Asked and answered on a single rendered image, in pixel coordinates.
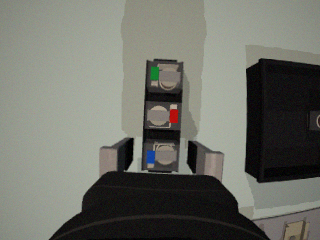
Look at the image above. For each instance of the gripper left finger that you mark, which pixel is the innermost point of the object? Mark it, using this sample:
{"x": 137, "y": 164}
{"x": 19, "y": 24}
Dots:
{"x": 117, "y": 157}

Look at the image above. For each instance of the grey relay with orange button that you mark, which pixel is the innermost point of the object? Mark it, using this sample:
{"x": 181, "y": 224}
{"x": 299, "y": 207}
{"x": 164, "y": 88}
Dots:
{"x": 313, "y": 120}

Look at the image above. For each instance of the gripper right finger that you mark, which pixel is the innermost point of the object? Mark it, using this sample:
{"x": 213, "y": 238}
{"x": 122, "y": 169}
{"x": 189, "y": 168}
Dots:
{"x": 203, "y": 161}

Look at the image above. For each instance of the black rectangular tray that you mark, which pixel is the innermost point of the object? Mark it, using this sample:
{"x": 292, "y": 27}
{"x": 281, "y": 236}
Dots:
{"x": 277, "y": 121}

